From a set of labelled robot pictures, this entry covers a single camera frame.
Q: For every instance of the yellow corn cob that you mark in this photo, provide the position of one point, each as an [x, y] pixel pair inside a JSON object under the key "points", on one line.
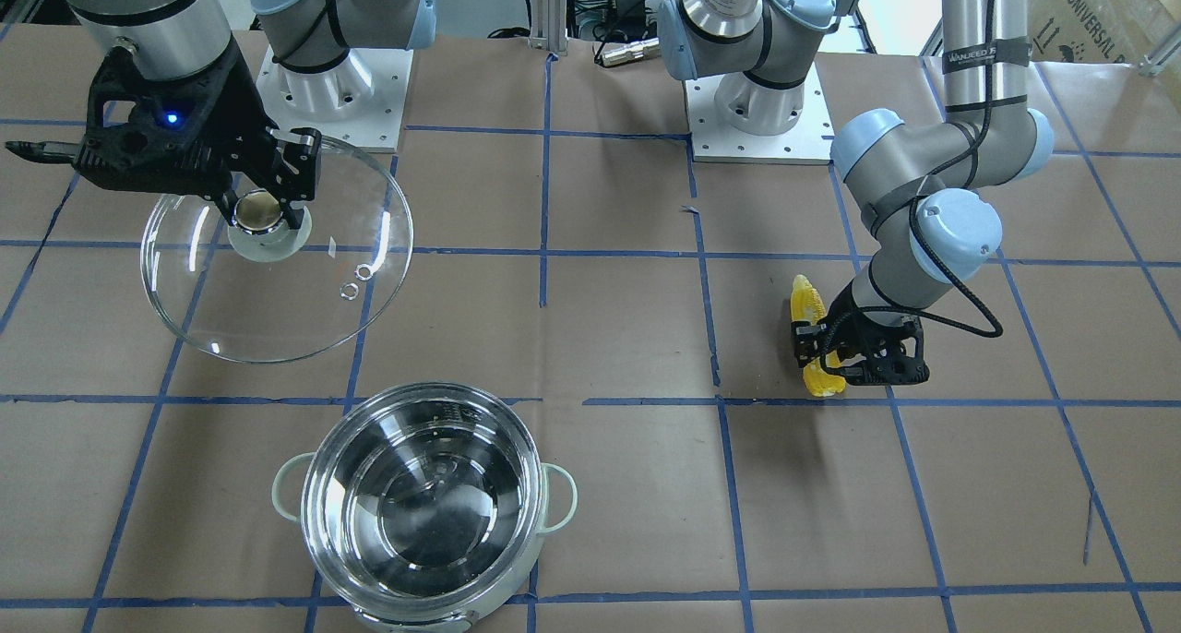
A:
{"points": [[808, 312]]}

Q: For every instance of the glass pot lid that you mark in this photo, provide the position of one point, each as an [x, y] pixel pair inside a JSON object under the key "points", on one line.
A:
{"points": [[254, 290]]}

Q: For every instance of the aluminium frame post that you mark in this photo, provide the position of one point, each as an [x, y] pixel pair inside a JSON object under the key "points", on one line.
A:
{"points": [[548, 26]]}

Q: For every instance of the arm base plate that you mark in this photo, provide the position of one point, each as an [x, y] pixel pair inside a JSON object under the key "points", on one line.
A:
{"points": [[710, 125], [378, 98]]}

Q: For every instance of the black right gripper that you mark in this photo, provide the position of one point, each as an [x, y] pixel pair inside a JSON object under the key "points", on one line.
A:
{"points": [[233, 114]]}

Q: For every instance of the black power adapter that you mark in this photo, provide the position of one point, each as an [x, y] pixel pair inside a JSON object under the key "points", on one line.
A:
{"points": [[625, 12]]}

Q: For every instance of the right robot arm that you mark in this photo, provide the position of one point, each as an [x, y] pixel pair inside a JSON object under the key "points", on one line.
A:
{"points": [[173, 39]]}

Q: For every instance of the cardboard box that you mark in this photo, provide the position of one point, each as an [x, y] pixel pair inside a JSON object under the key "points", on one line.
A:
{"points": [[1099, 31]]}

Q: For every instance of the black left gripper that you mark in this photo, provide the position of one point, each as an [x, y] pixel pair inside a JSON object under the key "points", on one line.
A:
{"points": [[844, 324]]}

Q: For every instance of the pale green steel pot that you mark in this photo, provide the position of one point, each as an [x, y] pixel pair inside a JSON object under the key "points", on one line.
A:
{"points": [[426, 507]]}

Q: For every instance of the silver metal connector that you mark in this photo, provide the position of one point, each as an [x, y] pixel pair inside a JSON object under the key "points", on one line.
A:
{"points": [[628, 53]]}

